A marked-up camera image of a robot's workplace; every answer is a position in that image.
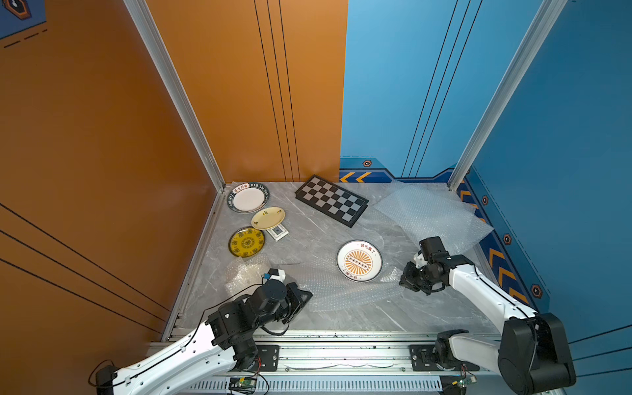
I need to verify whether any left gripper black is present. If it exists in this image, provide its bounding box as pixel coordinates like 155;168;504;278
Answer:
253;281;315;331

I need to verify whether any yellow black patterned plate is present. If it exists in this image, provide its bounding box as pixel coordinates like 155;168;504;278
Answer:
228;227;266;258

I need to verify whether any cream yellow dinner plate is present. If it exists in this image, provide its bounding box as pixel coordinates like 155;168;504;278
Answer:
251;207;286;230

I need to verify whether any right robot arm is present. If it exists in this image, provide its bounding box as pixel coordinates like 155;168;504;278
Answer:
399;236;577;394

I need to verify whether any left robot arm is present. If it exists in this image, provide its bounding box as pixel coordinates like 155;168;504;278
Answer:
92;277;313;394

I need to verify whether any left circuit board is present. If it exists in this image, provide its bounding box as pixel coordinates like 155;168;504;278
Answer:
228;376;258;395

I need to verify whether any circuit board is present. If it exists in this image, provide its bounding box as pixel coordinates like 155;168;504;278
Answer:
439;374;478;395
228;376;258;395

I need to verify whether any small square marker tile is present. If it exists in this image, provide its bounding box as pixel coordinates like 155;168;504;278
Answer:
267;224;289;241

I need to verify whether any right circuit board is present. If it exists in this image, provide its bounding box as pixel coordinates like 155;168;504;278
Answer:
439;374;478;395

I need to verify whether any black white checkerboard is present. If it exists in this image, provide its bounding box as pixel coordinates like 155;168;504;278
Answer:
295;175;369;228

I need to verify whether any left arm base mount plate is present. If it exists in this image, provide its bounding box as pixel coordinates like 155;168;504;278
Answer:
234;344;280;372

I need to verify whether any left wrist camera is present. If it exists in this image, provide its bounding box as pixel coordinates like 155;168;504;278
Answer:
263;268;286;284

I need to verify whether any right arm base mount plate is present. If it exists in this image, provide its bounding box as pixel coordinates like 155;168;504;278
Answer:
408;344;481;374

